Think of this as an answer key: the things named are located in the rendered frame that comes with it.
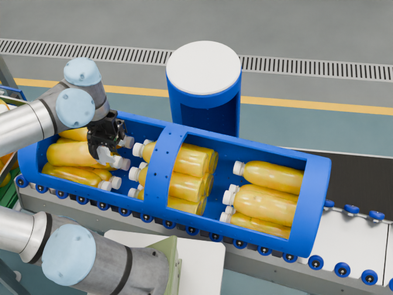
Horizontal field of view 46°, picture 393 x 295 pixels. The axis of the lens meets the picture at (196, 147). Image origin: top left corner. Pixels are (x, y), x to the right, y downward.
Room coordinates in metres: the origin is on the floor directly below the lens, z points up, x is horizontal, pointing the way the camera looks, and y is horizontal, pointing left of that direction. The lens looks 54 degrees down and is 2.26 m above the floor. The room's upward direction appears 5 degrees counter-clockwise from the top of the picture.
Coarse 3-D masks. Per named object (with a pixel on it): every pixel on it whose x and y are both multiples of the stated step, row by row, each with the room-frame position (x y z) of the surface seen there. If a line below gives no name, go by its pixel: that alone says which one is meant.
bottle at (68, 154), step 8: (56, 144) 0.86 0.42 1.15; (64, 144) 0.84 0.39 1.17; (72, 144) 0.83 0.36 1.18; (80, 144) 0.82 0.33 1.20; (48, 152) 0.84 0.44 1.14; (56, 152) 0.83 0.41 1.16; (64, 152) 0.81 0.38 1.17; (72, 152) 0.80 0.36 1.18; (80, 152) 0.79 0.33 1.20; (88, 152) 0.78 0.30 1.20; (48, 160) 0.82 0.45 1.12; (56, 160) 0.81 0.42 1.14; (64, 160) 0.80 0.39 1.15; (72, 160) 0.79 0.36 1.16; (80, 160) 0.77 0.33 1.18; (88, 160) 0.77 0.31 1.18
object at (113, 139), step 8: (112, 112) 0.76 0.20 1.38; (104, 120) 0.74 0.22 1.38; (112, 120) 0.74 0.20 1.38; (120, 120) 0.79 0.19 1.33; (88, 128) 0.76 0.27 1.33; (96, 128) 0.76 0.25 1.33; (104, 128) 0.75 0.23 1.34; (112, 128) 0.74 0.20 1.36; (120, 128) 0.77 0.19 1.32; (88, 136) 0.75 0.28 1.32; (96, 136) 0.74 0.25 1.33; (104, 136) 0.74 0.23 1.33; (112, 136) 0.75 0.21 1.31; (120, 136) 0.76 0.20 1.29; (96, 144) 0.74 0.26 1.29; (104, 144) 0.75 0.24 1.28; (112, 144) 0.73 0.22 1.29
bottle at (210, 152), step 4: (152, 140) 0.86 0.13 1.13; (156, 140) 0.85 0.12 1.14; (184, 144) 0.82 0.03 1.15; (188, 144) 0.82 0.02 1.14; (188, 148) 0.80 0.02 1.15; (192, 148) 0.80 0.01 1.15; (196, 148) 0.80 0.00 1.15; (200, 148) 0.80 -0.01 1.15; (204, 148) 0.80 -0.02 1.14; (208, 148) 0.81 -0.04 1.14; (208, 152) 0.78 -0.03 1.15; (212, 152) 0.79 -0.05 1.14; (208, 156) 0.77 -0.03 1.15; (212, 156) 0.79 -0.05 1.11; (208, 160) 0.76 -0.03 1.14; (212, 160) 0.79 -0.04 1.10; (208, 164) 0.75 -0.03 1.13; (212, 164) 0.78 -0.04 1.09; (208, 168) 0.75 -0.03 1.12; (208, 172) 0.75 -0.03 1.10
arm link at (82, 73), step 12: (72, 60) 0.79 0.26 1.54; (84, 60) 0.79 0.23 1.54; (72, 72) 0.75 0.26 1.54; (84, 72) 0.75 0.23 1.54; (96, 72) 0.76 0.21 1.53; (72, 84) 0.74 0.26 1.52; (84, 84) 0.73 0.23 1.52; (96, 84) 0.75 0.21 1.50; (96, 96) 0.74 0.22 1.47; (96, 108) 0.74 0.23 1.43
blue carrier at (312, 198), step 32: (128, 128) 0.97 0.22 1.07; (160, 128) 0.92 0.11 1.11; (192, 128) 0.84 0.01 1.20; (32, 160) 0.80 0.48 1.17; (160, 160) 0.72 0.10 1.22; (224, 160) 0.83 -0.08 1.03; (288, 160) 0.77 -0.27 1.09; (320, 160) 0.68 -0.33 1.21; (96, 192) 0.70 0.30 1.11; (128, 192) 0.79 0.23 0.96; (160, 192) 0.65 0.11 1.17; (224, 192) 0.75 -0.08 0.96; (320, 192) 0.58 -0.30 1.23; (192, 224) 0.59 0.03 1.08; (224, 224) 0.56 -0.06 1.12
